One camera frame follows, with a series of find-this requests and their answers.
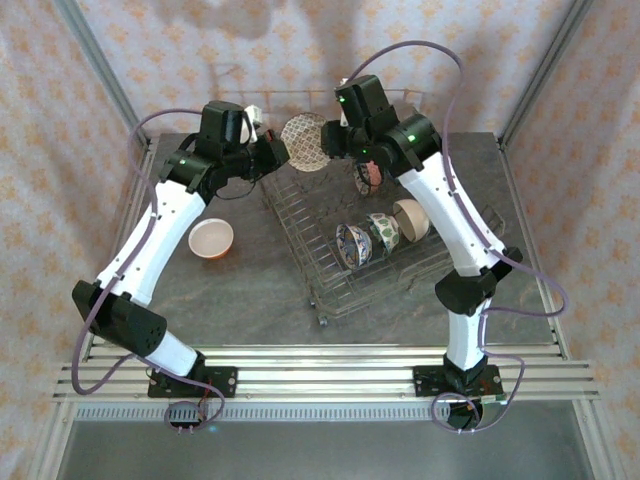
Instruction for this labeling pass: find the aluminium frame post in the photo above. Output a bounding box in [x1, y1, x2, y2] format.
[53, 0, 153, 147]
[497, 0, 597, 151]

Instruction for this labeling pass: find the aluminium side rail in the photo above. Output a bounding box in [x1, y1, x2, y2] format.
[79, 137, 160, 364]
[498, 134, 570, 360]

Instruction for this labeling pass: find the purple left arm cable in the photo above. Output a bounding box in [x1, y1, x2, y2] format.
[72, 108, 226, 435]

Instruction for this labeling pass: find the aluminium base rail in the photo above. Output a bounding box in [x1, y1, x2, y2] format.
[52, 344, 601, 404]

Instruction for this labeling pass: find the grey slotted cable duct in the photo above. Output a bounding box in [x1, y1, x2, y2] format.
[74, 403, 576, 422]

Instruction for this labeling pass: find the orange bowl white inside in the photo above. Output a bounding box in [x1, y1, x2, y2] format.
[187, 217, 235, 261]

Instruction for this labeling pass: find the thin black left wrist cable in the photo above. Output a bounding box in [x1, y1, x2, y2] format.
[219, 179, 261, 199]

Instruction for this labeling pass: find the grey wire dish rack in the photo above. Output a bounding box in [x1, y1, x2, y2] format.
[238, 88, 507, 329]

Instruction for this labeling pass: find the green leaf pattern bowl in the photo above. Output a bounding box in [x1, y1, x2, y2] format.
[366, 211, 401, 257]

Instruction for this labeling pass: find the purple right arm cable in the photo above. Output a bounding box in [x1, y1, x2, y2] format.
[347, 40, 571, 435]

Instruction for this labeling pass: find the red-brown lattice pattern bowl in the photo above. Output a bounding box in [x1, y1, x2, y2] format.
[279, 112, 332, 174]

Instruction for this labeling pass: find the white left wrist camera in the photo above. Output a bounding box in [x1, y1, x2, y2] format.
[241, 103, 265, 144]

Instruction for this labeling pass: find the blue yellow mandala bowl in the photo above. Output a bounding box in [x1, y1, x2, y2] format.
[334, 223, 375, 271]

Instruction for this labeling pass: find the brown leaf bowl beige outside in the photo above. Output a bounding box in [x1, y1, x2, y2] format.
[392, 198, 431, 244]

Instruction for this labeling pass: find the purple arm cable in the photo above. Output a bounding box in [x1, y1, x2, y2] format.
[72, 108, 226, 435]
[347, 40, 571, 435]

